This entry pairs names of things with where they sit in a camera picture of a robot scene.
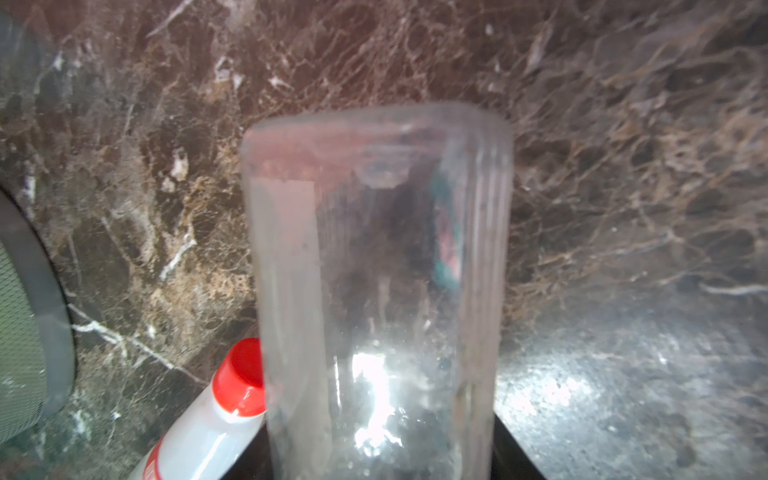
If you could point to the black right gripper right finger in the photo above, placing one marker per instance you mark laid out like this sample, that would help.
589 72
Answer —
509 461

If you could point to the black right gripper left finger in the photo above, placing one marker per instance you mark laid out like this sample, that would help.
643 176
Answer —
254 462

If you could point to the clear bottle white cap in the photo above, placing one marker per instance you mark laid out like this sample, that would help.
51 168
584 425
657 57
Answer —
379 238

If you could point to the clear bottle red cap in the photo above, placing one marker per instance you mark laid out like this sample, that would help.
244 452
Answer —
214 431

